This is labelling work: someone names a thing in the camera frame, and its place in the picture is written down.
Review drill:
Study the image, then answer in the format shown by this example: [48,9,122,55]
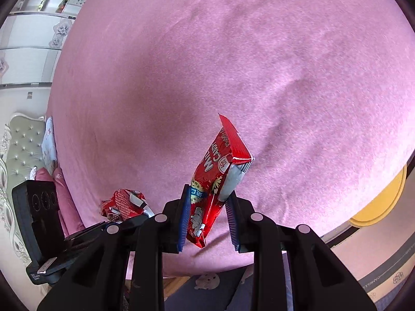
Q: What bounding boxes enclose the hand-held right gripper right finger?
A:
[227,190,377,311]

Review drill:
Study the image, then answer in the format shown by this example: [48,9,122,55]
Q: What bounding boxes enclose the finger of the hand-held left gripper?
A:
[64,221,114,257]

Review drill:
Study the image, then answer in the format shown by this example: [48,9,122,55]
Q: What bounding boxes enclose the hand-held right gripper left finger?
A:
[37,184,192,311]

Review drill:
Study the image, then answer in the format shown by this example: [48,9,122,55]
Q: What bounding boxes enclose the red foil wrapper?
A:
[100,188,156,223]

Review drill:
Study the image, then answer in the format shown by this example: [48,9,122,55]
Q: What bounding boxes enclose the red snack packet white print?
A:
[185,113,254,249]

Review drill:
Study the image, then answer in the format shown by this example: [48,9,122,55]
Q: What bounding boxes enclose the yellow plastic bin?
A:
[348,165,408,228]

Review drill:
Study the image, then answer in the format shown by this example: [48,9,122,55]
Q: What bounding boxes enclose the pink pillow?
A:
[35,165,86,237]

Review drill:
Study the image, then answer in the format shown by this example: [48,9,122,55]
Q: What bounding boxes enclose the person's blue printed pants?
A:
[164,264,292,311]

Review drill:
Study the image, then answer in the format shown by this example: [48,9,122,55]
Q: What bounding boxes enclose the light blue printed pillow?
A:
[41,117,59,175]

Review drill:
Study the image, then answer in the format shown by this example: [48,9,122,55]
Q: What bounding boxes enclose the pink blanket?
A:
[45,0,415,279]

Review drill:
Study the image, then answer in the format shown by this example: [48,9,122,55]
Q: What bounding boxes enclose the white floral wardrobe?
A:
[0,0,94,86]

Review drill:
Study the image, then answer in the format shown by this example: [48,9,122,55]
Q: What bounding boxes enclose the tufted headboard white frame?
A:
[0,112,49,260]

